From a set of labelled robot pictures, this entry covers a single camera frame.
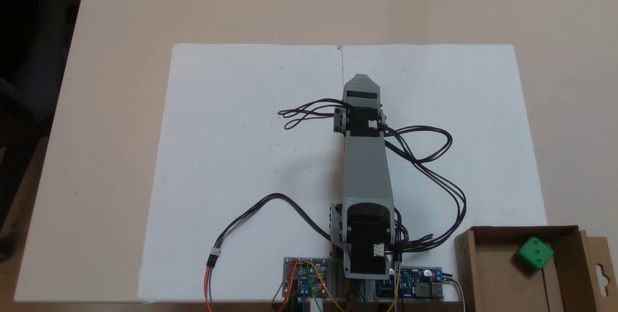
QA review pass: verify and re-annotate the grey circuit board with wires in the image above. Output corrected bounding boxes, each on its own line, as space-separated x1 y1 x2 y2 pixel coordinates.
283 257 335 298

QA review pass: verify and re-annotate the orange and red wire bundle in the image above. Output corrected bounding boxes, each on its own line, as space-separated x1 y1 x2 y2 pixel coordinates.
204 254 216 312

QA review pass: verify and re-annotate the thin white cable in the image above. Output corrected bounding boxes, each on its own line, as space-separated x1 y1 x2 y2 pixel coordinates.
443 276 467 312

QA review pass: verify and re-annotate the black wrist motor cable loop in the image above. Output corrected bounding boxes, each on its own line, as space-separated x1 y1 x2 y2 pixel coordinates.
380 125 467 251

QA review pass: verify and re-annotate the black cable with white connector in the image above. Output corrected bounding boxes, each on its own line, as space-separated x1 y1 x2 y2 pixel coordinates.
211 193 334 257

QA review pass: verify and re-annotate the black elbow motor cable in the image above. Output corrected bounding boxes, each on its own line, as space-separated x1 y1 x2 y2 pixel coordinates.
392 207 435 260

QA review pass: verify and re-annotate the black gripper motor cable loop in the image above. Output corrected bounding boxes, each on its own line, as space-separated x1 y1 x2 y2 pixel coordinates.
277 99 349 131

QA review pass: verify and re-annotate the green die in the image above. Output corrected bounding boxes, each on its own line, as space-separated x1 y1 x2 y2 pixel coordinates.
517 236 555 271

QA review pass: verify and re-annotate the blue power converter board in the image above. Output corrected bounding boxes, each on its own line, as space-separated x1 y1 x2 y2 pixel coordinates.
376 266 445 301

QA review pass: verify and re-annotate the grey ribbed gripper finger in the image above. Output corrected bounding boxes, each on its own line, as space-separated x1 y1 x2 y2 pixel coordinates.
344 74 380 93

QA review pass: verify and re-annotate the brown cardboard box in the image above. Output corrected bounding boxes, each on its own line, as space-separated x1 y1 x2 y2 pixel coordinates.
454 225 618 312

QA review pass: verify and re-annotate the white paper sheet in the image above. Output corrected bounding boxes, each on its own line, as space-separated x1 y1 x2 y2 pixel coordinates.
138 43 345 302
341 44 548 302

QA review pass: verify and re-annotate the yellow wire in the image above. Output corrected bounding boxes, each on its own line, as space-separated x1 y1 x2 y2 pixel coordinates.
304 260 346 312

